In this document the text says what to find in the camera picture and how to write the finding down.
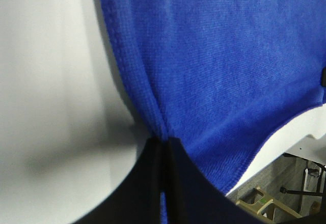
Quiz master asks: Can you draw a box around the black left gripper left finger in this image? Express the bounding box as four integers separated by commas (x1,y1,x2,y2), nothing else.
75,137,162,223

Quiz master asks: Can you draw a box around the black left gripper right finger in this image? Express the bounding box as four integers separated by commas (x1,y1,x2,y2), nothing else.
165,137,257,223

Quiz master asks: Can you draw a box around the blue microfibre towel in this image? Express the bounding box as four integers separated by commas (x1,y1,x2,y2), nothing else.
100,0,325,223

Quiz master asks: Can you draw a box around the black tripod stand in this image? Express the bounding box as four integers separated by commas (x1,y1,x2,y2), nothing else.
280,161,325,198

